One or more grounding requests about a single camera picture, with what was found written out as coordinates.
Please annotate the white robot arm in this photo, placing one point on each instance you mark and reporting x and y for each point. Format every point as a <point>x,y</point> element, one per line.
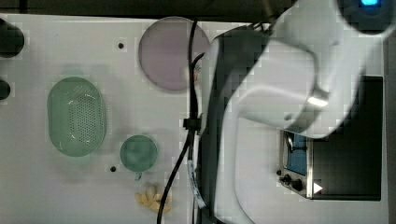
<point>300,76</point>

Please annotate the black silver toaster oven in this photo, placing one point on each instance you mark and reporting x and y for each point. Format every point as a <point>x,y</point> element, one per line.
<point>346,165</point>

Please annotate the green mug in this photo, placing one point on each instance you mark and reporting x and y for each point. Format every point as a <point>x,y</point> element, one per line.
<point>138,154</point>

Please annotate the yellow banana peel toy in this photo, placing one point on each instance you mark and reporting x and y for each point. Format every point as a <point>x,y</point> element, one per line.
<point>149,198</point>

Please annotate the green perforated colander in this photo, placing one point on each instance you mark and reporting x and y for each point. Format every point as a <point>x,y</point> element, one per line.
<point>77,117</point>

